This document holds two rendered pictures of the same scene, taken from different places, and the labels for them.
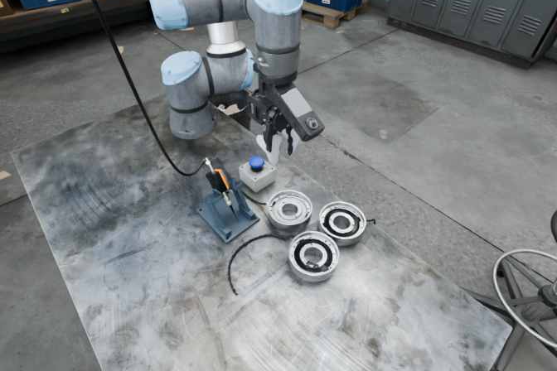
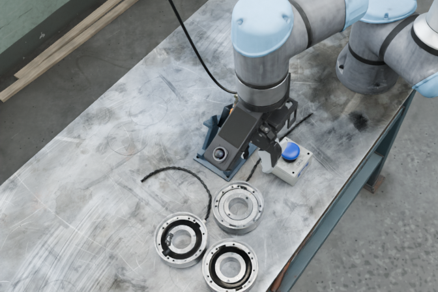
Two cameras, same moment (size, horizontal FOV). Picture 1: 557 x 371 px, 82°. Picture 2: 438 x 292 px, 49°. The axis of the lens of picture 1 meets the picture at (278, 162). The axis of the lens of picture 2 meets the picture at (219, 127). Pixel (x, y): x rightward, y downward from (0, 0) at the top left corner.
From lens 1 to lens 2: 68 cm
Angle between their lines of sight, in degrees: 54
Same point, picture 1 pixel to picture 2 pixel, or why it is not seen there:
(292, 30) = (242, 66)
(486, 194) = not seen: outside the picture
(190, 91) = (361, 36)
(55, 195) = (223, 7)
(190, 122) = (347, 62)
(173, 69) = not seen: hidden behind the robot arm
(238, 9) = not seen: hidden behind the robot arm
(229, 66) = (411, 53)
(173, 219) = (214, 105)
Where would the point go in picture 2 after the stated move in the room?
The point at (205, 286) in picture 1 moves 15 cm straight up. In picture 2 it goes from (146, 154) to (131, 116)
